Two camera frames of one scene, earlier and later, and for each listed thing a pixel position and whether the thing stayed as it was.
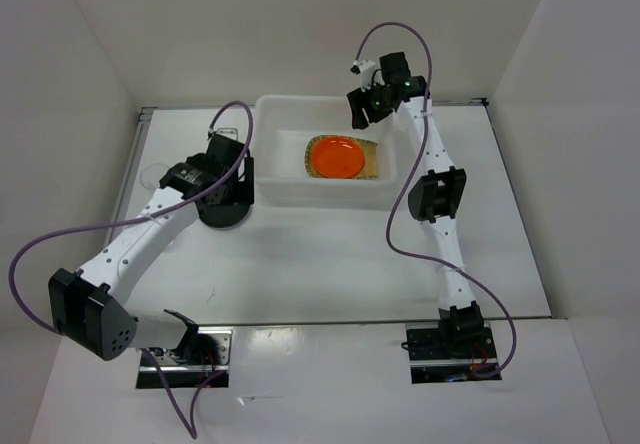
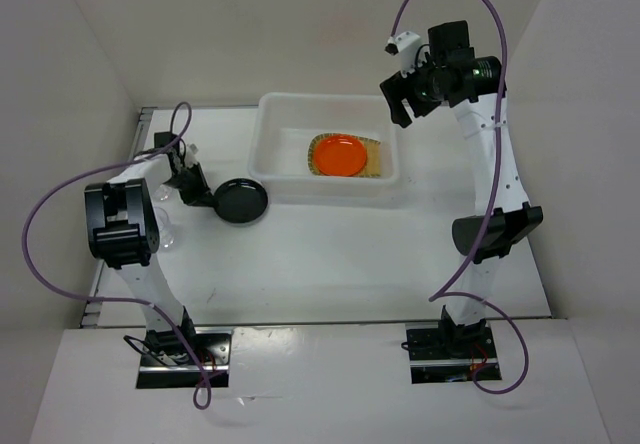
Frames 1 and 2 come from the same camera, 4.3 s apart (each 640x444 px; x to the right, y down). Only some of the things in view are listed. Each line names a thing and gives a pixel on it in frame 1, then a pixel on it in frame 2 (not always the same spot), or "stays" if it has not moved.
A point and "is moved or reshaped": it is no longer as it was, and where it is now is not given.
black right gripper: x=358 y=99 → x=392 y=89
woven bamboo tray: x=368 y=148 stays
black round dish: x=223 y=216 is moved or reshaped
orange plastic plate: x=337 y=158 stays
